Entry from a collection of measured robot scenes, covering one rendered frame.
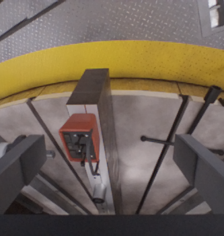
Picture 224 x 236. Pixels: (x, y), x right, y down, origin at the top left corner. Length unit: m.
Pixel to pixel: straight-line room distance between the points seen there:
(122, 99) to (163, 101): 0.26
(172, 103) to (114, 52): 0.55
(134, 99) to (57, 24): 0.73
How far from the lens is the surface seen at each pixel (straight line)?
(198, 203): 1.94
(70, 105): 0.75
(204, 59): 1.43
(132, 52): 1.33
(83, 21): 1.33
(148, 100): 1.14
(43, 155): 0.17
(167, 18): 1.30
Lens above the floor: 1.26
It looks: 51 degrees down
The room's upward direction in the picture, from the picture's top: 170 degrees counter-clockwise
